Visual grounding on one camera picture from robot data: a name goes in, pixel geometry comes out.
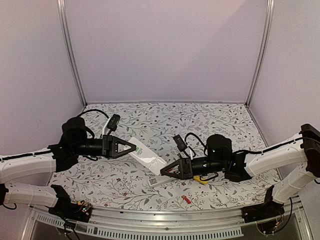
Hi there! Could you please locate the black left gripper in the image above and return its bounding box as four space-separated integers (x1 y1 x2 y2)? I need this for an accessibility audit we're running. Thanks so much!
72 134 136 159

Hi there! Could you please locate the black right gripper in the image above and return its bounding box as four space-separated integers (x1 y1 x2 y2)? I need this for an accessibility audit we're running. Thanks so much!
161 156 226 179

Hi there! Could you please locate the yellow handled screwdriver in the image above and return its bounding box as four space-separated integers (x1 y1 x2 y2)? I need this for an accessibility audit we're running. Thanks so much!
193 176 208 185

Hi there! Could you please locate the white remote with green buttons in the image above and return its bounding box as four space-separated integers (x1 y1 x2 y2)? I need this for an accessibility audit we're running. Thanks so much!
129 137 167 176

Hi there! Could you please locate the narrow white remote control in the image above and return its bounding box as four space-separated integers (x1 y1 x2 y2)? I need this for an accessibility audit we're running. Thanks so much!
147 175 174 188

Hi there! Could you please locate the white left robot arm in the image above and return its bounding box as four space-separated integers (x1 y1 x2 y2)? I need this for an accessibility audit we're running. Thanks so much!
0 116 137 217

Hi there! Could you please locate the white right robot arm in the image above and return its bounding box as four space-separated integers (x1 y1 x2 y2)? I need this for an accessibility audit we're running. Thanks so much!
160 123 320 218

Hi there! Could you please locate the floral patterned table mat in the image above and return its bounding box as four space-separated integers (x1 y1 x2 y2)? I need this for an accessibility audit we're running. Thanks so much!
50 103 280 211

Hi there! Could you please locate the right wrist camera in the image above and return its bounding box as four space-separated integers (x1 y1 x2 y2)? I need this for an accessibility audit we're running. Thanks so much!
173 134 197 160

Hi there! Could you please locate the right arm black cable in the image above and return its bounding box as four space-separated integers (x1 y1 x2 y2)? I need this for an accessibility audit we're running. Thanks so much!
184 132 208 156

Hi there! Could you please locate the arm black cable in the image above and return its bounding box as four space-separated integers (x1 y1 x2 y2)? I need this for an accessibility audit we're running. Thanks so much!
77 108 111 121
184 132 208 156

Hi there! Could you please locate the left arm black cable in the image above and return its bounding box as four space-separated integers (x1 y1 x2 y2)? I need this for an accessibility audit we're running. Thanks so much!
77 108 111 121

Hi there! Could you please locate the aluminium front rail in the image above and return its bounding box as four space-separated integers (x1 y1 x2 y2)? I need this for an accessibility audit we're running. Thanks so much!
22 196 315 240

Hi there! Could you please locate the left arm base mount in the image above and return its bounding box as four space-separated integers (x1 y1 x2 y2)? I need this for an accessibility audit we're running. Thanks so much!
48 199 93 223

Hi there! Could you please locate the left aluminium corner post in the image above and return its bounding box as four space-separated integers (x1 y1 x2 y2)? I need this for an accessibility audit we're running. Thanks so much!
56 0 88 108

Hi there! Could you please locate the aluminium corner post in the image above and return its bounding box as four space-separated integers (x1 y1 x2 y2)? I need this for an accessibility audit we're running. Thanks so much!
245 0 275 108
56 0 88 108

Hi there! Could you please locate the right aluminium corner post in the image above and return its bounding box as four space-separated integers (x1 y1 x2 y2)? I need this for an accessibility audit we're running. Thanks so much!
245 0 275 108

